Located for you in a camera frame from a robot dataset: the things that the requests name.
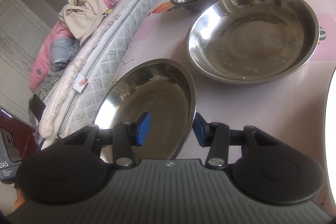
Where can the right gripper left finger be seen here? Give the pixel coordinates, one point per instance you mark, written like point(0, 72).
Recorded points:
point(127, 134)

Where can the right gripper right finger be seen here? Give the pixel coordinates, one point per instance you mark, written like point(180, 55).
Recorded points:
point(216, 136)

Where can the medium steel basin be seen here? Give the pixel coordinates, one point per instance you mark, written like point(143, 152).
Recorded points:
point(165, 89)

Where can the large steel basin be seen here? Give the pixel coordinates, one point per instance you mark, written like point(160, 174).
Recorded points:
point(252, 42)

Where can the person's left hand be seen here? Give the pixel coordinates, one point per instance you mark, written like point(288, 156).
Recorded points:
point(20, 200)

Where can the quilted white mattress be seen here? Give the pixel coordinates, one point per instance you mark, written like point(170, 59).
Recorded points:
point(73, 101)

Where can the pink patterned tablecloth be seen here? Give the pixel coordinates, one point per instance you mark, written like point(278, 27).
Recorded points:
point(291, 109)

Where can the pink blanket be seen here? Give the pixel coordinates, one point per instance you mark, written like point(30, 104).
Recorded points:
point(56, 51)

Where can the cream garment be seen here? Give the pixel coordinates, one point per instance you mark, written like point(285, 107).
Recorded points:
point(82, 17)

